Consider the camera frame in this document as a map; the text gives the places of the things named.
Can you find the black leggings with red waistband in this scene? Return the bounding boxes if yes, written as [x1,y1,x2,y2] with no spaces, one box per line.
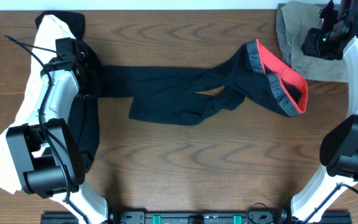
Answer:
[100,39,308,126]

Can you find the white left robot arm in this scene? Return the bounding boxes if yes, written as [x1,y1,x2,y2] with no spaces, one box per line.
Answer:
[6,37,109,223]

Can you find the olive khaki garment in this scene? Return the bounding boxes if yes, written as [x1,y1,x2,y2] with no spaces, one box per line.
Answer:
[276,1,349,83]

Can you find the white garment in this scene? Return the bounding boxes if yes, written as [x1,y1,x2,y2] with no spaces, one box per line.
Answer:
[0,16,79,194]

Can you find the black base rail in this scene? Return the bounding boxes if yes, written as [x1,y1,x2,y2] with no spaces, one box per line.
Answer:
[40,208,353,224]

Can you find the black shirt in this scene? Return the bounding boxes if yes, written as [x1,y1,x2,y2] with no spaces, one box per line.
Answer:
[35,11,103,174]

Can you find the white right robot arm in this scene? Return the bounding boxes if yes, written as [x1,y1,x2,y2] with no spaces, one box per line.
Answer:
[276,1,358,223]

